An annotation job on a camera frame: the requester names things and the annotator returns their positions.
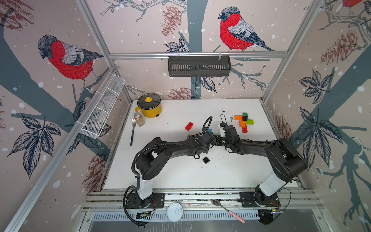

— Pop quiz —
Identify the black wire shelf basket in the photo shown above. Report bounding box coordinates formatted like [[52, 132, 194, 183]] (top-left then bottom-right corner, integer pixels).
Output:
[[168, 56, 231, 77]]

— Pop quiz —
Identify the lime green lego brick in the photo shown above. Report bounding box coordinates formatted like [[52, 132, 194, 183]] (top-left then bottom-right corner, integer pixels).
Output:
[[245, 119, 254, 125]]

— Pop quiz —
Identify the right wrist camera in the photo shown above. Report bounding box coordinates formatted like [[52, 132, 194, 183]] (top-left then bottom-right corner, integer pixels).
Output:
[[219, 122, 227, 137]]

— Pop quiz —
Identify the white round lid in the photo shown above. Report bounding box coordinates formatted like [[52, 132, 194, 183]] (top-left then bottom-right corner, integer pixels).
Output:
[[167, 203, 184, 222]]

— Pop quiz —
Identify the red lego brick back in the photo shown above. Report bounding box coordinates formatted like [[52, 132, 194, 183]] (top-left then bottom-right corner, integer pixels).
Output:
[[185, 122, 194, 131]]

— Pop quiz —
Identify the black small lego brick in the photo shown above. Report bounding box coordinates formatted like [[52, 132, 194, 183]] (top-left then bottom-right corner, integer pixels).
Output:
[[203, 157, 210, 164]]

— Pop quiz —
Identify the pink handled spoon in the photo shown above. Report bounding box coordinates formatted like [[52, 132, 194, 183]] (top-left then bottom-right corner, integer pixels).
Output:
[[211, 199, 245, 224]]

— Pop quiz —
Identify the teal handled spoon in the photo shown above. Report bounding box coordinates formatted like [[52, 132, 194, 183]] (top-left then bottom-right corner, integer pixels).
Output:
[[130, 119, 136, 146]]

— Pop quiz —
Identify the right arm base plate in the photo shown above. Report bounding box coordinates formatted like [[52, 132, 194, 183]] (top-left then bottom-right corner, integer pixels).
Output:
[[239, 191, 281, 208]]

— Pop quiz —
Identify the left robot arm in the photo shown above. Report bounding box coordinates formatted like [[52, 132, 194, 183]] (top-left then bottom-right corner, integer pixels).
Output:
[[123, 116, 216, 208]]

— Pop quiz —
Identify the red lego brick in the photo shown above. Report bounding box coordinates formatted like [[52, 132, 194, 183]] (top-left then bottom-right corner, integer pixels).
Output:
[[185, 122, 194, 131], [242, 125, 248, 133]]

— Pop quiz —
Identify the yellow pot with lid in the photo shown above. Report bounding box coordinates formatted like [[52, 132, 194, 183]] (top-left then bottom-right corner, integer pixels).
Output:
[[135, 93, 162, 118]]

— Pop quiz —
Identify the orange lego brick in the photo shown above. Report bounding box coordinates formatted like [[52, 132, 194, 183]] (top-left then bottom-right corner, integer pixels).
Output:
[[240, 120, 246, 128], [234, 115, 243, 121]]

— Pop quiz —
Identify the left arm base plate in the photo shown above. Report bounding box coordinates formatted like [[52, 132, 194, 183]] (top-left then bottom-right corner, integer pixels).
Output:
[[123, 193, 165, 209]]

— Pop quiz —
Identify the orange lego brick front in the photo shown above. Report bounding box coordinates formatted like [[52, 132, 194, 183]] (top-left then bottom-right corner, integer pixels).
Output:
[[240, 120, 246, 128]]

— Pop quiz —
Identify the white wire wall basket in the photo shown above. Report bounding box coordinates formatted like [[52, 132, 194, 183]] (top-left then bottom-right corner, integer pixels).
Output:
[[80, 73, 126, 139]]

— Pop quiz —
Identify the small glass jar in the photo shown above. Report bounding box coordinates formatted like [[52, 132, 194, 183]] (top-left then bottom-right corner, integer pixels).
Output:
[[134, 112, 145, 127]]

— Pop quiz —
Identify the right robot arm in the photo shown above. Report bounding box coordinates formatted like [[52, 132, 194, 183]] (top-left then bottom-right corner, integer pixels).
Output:
[[216, 123, 308, 207]]

